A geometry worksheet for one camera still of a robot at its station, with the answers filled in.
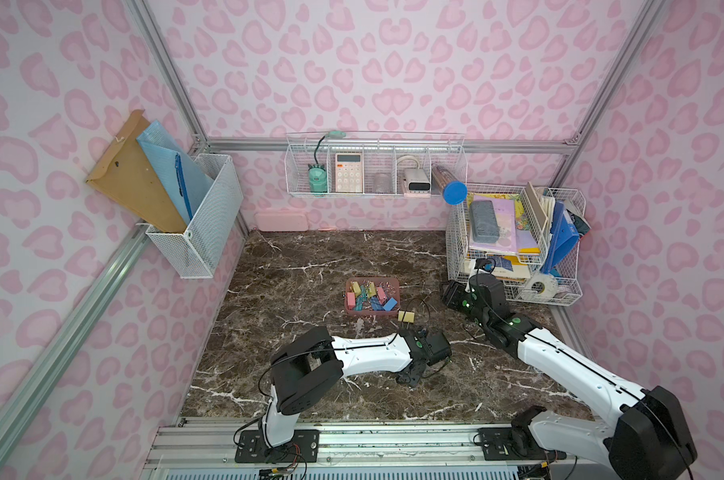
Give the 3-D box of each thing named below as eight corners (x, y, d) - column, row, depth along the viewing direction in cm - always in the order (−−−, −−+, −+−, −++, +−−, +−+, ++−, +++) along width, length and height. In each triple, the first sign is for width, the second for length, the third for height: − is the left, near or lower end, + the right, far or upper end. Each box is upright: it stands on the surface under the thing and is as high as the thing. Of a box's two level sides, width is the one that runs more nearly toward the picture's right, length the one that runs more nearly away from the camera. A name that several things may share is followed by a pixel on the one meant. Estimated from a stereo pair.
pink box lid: (258, 232, 124) (252, 218, 118) (260, 225, 126) (254, 212, 120) (307, 231, 123) (304, 218, 118) (308, 225, 126) (305, 212, 120)
